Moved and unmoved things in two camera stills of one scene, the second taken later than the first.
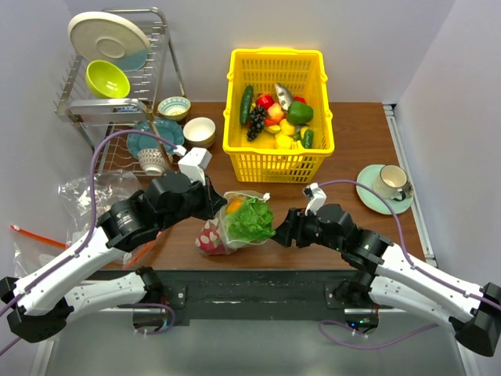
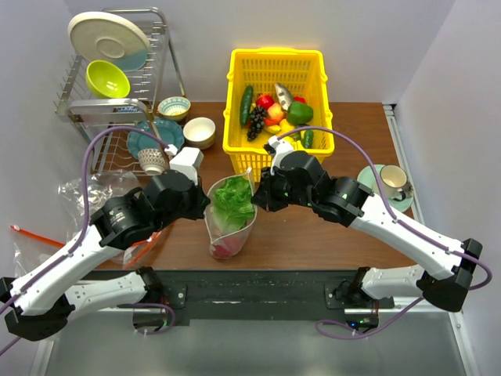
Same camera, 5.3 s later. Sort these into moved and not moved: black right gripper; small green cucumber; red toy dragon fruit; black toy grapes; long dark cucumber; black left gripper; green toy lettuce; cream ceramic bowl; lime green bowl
Moved: black right gripper; red toy dragon fruit; green toy lettuce
Not moved: black left gripper; small green cucumber; lime green bowl; black toy grapes; cream ceramic bowl; long dark cucumber
